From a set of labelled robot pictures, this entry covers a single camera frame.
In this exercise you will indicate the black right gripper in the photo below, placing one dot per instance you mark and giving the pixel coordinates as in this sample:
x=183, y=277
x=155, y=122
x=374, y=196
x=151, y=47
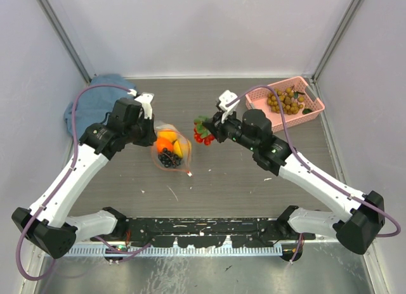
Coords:
x=216, y=127

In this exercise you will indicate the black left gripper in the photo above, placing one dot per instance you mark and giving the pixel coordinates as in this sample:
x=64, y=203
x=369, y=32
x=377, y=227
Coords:
x=151, y=136

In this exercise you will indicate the orange persimmon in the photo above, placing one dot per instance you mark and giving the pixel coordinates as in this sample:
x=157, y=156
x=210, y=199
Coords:
x=163, y=144

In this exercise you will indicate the yellow round fruit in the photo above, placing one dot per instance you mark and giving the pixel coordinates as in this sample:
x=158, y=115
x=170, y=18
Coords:
x=182, y=147

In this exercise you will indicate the orange-yellow peach fruit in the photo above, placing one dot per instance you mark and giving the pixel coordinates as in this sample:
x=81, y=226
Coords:
x=170, y=135

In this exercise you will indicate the clear zip top bag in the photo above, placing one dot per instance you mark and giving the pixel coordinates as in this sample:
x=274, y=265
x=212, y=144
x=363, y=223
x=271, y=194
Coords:
x=172, y=151

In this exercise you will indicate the dark grape bunch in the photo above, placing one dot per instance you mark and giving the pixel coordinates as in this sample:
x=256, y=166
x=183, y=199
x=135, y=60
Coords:
x=169, y=160

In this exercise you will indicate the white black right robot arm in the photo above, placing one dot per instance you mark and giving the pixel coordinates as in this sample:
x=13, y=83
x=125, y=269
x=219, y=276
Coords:
x=354, y=218

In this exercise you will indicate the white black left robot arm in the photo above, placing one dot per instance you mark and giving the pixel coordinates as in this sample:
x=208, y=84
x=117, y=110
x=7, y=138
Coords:
x=53, y=230

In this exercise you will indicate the brown longan bunch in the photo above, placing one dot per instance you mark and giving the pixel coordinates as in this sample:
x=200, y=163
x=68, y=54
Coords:
x=287, y=101

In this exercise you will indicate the pink perforated plastic basket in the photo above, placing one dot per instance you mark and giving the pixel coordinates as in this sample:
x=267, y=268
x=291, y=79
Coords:
x=256, y=99

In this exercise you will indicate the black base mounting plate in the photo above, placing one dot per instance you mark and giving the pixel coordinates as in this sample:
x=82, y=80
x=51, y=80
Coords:
x=204, y=233

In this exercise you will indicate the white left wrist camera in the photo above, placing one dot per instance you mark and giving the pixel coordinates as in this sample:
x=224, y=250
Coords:
x=145, y=99

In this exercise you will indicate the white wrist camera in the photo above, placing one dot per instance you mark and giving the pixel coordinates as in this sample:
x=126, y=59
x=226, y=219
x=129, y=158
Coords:
x=227, y=103
x=145, y=99

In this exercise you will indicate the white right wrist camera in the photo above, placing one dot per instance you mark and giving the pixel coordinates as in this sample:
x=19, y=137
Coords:
x=227, y=103

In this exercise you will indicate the aluminium frame post left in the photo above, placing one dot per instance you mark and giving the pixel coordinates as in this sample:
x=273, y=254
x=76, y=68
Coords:
x=63, y=36

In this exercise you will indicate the aluminium frame post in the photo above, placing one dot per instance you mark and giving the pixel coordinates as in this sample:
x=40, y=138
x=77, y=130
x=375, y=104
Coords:
x=344, y=24
x=63, y=36

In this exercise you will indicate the white slotted cable duct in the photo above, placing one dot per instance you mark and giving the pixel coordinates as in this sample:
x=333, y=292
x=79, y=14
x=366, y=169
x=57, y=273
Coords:
x=226, y=250

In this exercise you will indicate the aluminium frame post right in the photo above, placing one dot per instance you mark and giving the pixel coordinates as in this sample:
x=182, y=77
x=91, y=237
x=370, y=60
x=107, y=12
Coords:
x=344, y=24

